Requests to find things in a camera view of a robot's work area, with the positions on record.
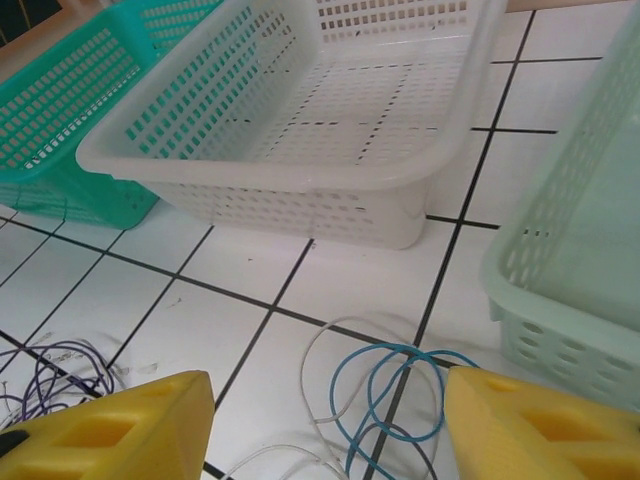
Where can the teal plastic basket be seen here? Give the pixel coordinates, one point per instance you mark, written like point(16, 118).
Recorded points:
point(75, 200)

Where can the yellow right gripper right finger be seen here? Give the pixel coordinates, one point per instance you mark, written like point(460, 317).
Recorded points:
point(500, 430)

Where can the white plastic basket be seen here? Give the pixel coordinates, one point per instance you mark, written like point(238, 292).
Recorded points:
point(250, 170)

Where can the pale green plastic basket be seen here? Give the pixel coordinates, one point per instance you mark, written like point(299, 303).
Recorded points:
point(575, 250)

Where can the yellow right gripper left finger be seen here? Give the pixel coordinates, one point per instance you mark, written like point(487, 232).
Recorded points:
point(100, 440)

